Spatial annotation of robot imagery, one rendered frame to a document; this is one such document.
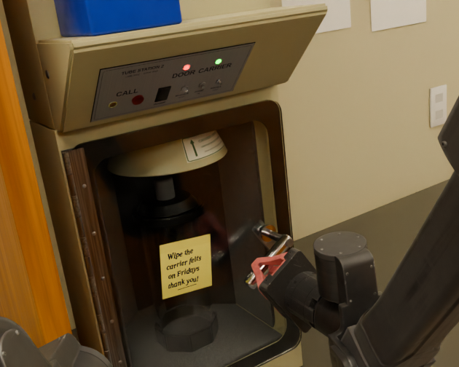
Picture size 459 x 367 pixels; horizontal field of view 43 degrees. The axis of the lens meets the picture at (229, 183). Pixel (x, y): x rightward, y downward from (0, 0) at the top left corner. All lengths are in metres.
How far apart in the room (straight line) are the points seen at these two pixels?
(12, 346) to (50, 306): 0.28
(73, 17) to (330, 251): 0.36
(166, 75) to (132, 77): 0.04
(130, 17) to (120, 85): 0.08
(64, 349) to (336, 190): 1.18
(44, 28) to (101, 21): 0.11
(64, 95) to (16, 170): 0.09
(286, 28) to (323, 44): 0.76
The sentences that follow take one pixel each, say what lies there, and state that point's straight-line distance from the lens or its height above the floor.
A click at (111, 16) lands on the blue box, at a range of 0.59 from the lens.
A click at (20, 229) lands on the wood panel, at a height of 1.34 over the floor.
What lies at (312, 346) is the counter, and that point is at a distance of 1.06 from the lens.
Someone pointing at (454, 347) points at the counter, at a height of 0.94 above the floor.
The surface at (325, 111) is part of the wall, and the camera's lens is 1.48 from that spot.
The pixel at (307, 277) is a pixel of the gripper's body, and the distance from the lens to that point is 0.71.
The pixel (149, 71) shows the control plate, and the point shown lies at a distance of 0.64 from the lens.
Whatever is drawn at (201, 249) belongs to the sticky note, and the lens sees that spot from 0.79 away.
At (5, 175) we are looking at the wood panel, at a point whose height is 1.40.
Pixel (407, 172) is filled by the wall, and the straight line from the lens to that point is 1.75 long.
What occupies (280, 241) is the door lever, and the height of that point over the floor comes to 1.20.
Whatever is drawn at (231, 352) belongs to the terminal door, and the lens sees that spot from 0.89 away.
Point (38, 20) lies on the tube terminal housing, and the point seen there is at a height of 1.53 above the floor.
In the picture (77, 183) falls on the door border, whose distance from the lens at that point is 0.70.
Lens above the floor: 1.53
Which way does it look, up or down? 18 degrees down
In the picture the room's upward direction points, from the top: 7 degrees counter-clockwise
